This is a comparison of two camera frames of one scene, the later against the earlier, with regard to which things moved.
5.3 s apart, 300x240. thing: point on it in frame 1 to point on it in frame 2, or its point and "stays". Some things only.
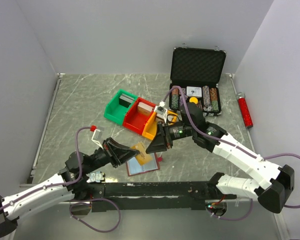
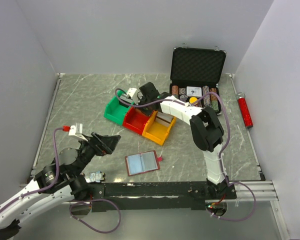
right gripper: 157,145 to 141,99
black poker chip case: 198,72 stays
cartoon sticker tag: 97,176 stays
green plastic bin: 117,108 stays
